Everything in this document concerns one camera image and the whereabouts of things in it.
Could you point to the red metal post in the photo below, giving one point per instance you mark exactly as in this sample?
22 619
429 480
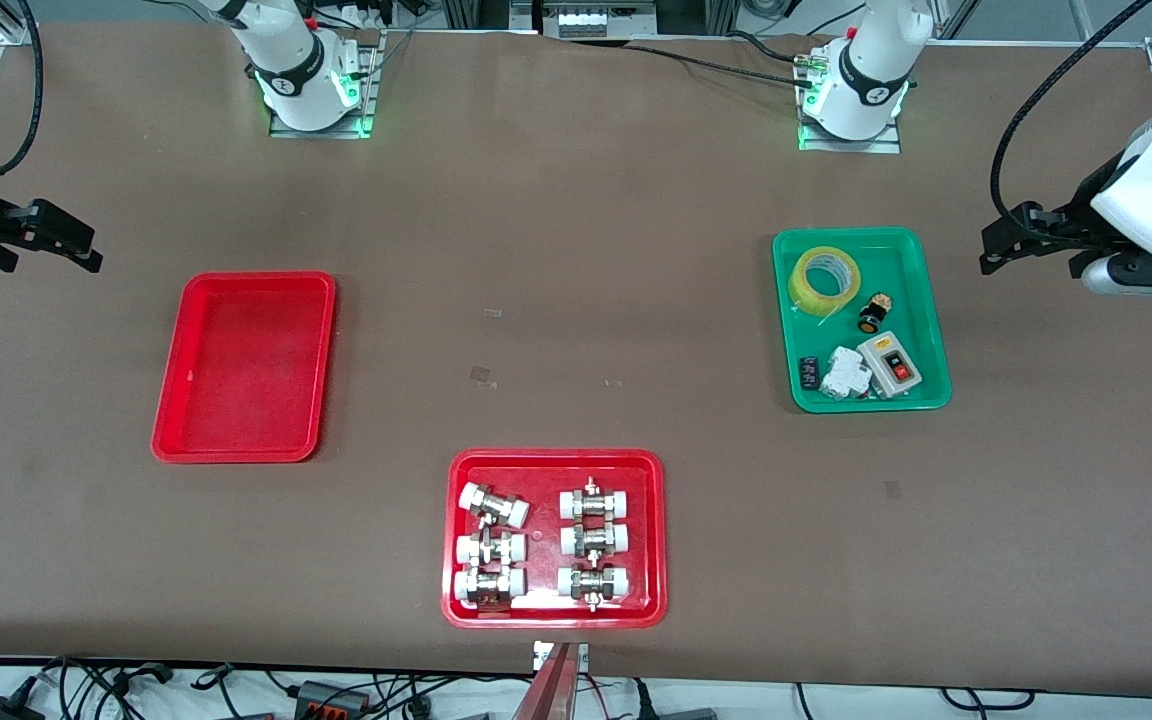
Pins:
548 695

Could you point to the grey orange power strip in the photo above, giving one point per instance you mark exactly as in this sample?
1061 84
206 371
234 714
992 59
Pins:
331 697

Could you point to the empty-style red plastic tray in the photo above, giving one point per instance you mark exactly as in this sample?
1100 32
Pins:
246 370

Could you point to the small white bracket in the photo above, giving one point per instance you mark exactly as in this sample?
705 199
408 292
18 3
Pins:
581 655

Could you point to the green plastic tray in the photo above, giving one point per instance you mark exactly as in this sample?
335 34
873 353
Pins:
926 300

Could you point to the black power adapter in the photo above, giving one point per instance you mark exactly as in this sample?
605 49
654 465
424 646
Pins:
6 710

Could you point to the white terminal block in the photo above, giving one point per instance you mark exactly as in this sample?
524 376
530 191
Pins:
596 24

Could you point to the metal fitting white caps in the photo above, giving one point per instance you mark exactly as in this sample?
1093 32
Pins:
489 585
594 540
594 502
494 505
491 548
593 583

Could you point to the black orange push button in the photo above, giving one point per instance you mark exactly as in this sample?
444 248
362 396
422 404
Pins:
873 315

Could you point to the yellow packing tape roll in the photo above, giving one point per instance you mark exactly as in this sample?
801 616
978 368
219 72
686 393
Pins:
808 290

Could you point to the aluminium frame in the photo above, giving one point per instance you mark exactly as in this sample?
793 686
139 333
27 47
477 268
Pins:
476 12

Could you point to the small black terminal block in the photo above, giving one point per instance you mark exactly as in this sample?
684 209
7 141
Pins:
809 372

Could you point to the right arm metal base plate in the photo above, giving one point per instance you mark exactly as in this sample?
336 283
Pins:
368 90

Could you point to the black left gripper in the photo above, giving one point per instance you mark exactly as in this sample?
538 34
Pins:
1084 212

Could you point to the white circuit breaker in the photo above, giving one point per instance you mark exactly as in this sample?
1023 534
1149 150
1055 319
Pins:
846 372

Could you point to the grey switch box red button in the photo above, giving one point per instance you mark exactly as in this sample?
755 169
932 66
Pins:
891 365

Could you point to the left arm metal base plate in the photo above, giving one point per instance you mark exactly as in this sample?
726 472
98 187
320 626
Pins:
886 145

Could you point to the red tray with fittings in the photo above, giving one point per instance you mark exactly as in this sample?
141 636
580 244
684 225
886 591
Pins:
544 545

